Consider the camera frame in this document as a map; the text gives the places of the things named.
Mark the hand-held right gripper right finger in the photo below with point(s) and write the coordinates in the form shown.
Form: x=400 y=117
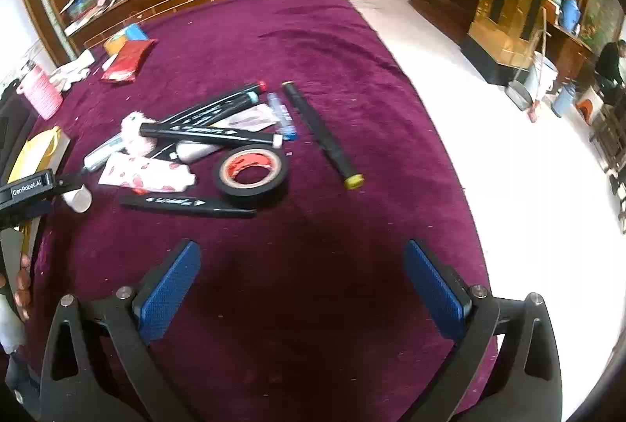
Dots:
x=435 y=295

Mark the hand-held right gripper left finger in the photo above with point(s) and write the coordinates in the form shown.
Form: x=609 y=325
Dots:
x=166 y=299

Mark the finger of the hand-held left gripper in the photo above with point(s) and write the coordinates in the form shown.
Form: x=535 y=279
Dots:
x=66 y=184

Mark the gold-rimmed white tray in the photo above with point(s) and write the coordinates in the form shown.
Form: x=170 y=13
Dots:
x=36 y=148

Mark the white green tube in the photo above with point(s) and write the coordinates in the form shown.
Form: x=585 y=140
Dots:
x=100 y=155

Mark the pink printed white tube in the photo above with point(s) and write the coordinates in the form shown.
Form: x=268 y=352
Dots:
x=142 y=172

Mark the pink fluffy hair clip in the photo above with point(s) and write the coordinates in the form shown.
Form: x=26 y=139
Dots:
x=134 y=138

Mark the black marker white print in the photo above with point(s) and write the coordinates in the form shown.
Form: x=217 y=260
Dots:
x=186 y=205

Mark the black tape roll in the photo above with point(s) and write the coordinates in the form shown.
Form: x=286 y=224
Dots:
x=230 y=196

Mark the black marker white cap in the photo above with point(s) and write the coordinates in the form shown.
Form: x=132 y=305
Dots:
x=205 y=134

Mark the black marker teal cap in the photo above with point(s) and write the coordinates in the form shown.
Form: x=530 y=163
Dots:
x=225 y=109

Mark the black marker red cap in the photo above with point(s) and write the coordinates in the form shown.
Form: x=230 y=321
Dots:
x=230 y=96

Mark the white plastic wrapper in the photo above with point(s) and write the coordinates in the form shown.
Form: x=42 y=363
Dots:
x=254 y=118

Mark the black marker yellow cap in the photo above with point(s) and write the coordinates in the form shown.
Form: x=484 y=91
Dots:
x=318 y=128

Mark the grey labelled tube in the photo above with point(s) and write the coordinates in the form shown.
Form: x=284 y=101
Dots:
x=282 y=118

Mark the person's left forearm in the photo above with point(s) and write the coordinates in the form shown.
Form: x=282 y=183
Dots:
x=10 y=324

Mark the person's left hand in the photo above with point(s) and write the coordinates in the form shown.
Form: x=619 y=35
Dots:
x=23 y=290

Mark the black sofa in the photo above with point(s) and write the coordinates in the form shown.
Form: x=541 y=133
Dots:
x=14 y=128

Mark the bottle in pink knitted sleeve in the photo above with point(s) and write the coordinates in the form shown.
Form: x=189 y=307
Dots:
x=41 y=94

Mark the maroon tablecloth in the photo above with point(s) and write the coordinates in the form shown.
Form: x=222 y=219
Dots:
x=318 y=255

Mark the white charger block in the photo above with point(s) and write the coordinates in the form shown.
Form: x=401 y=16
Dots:
x=108 y=62

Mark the red packet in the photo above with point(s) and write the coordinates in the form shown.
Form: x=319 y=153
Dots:
x=129 y=60

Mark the yellow tape roll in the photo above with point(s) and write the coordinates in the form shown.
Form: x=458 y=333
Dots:
x=113 y=45

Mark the broom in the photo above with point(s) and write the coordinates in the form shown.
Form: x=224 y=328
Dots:
x=534 y=111

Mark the grey dustpan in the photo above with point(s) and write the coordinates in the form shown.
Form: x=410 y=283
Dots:
x=518 y=95

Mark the dark wooden chair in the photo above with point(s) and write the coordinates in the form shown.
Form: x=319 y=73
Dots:
x=609 y=143

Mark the orange white container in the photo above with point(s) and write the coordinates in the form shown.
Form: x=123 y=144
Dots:
x=589 y=106

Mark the white bucket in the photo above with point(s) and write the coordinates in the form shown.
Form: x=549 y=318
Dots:
x=547 y=74

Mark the wooden side table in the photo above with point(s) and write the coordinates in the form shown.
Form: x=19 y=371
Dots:
x=570 y=52

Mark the blue water jug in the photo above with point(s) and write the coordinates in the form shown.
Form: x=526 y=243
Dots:
x=570 y=13

